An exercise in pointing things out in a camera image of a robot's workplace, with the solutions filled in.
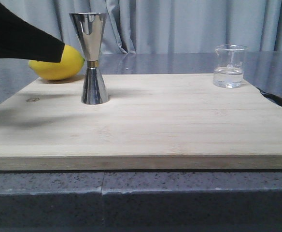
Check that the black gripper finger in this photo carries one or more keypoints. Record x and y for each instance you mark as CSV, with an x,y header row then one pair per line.
x,y
21,40

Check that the steel double jigger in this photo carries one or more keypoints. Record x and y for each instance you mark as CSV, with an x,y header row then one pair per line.
x,y
89,28

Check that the small glass beaker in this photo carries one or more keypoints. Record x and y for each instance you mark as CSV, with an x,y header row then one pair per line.
x,y
229,67

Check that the yellow lemon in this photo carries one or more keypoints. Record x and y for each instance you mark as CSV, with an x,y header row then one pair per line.
x,y
70,64

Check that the grey curtain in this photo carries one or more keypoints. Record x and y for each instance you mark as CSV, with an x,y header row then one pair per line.
x,y
163,26

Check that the wooden cutting board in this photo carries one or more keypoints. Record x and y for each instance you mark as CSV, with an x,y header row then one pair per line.
x,y
163,121

